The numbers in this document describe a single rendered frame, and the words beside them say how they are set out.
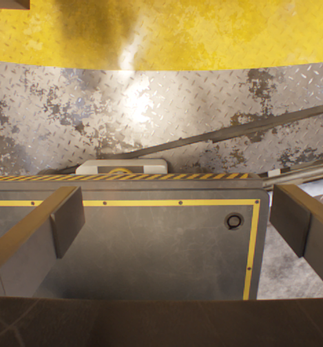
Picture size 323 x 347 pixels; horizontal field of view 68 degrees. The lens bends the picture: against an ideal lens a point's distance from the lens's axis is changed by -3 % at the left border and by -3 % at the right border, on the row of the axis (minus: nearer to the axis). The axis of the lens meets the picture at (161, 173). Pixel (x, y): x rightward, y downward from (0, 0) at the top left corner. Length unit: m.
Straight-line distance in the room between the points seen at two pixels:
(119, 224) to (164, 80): 0.46
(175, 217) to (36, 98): 0.60
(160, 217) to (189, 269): 0.15
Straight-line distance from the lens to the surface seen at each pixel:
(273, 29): 0.88
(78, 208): 0.16
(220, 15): 0.85
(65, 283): 0.69
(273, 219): 0.17
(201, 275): 0.63
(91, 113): 0.84
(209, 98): 0.81
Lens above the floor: 0.80
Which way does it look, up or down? 73 degrees down
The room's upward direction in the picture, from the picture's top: 175 degrees counter-clockwise
